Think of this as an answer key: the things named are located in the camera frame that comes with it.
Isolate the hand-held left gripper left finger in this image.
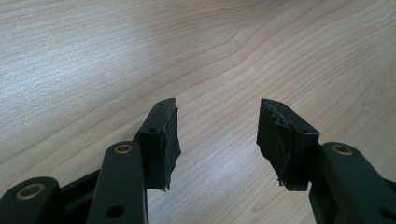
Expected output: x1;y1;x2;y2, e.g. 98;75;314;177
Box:
134;97;182;191

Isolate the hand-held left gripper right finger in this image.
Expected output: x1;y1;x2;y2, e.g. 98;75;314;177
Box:
256;98;321;192

